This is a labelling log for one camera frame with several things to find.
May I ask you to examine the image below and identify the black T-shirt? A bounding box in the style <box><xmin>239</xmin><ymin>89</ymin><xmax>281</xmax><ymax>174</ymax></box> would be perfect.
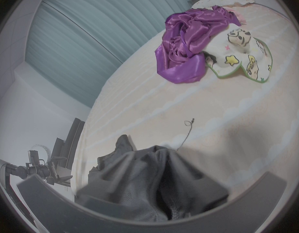
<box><xmin>75</xmin><ymin>118</ymin><xmax>229</xmax><ymax>222</ymax></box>

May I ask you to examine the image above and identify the blue-green curtain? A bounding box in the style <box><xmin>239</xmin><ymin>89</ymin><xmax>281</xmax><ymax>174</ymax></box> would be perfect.
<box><xmin>24</xmin><ymin>3</ymin><xmax>123</xmax><ymax>109</ymax></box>
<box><xmin>42</xmin><ymin>0</ymin><xmax>206</xmax><ymax>63</ymax></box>

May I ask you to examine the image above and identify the bed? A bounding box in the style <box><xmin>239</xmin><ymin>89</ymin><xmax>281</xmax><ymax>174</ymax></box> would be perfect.
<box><xmin>72</xmin><ymin>0</ymin><xmax>299</xmax><ymax>212</ymax></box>

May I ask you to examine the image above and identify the purple satin garment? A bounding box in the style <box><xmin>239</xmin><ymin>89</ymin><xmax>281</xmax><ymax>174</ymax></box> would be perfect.
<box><xmin>155</xmin><ymin>5</ymin><xmax>242</xmax><ymax>84</ymax></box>

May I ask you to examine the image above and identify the white printed garment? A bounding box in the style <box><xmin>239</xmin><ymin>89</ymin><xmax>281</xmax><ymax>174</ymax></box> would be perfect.
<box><xmin>203</xmin><ymin>25</ymin><xmax>273</xmax><ymax>84</ymax></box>

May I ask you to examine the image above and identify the pink garment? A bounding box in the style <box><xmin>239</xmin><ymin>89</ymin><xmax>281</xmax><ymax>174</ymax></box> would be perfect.
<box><xmin>228</xmin><ymin>7</ymin><xmax>247</xmax><ymax>26</ymax></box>

